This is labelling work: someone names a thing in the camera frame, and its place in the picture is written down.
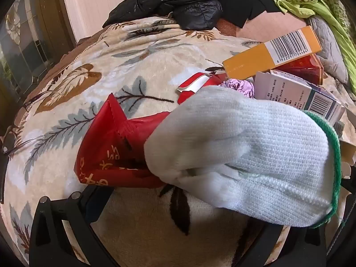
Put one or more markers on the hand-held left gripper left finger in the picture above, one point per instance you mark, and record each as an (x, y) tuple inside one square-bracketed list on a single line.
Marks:
[(91, 212)]

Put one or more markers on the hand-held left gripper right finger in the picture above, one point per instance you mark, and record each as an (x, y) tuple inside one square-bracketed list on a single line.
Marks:
[(278, 244)]

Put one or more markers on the red snack wrapper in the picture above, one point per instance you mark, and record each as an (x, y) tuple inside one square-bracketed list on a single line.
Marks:
[(111, 144)]

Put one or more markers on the white knit glove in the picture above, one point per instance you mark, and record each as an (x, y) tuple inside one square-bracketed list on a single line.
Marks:
[(236, 150)]

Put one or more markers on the white medicine box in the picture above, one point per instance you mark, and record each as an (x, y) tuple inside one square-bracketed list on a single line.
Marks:
[(278, 91)]

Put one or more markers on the red and white packet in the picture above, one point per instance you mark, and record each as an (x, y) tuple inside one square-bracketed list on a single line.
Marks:
[(192, 87)]

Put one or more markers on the red cardboard box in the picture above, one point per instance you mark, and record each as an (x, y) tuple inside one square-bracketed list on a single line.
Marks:
[(303, 66)]

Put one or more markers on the orange cardboard box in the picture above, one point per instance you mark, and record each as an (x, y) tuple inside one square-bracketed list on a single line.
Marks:
[(250, 61)]

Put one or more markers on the beige cardboard piece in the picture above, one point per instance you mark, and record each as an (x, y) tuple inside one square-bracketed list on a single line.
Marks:
[(347, 150)]

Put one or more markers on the leaf printed blanket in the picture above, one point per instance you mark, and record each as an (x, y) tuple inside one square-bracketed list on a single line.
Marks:
[(111, 61)]

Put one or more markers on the wooden glass door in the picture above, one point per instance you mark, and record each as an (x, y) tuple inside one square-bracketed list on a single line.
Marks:
[(27, 47)]

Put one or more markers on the grey pillow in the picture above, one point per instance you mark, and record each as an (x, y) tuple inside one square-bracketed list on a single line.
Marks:
[(328, 44)]

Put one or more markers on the pink sofa cushion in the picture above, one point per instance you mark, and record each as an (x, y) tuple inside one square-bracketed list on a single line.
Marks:
[(264, 27)]

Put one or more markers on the black puffer jacket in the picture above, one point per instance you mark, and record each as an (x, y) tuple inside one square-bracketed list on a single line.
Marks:
[(180, 0)]

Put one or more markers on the green quilt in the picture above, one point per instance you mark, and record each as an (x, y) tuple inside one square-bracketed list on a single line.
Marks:
[(300, 5)]

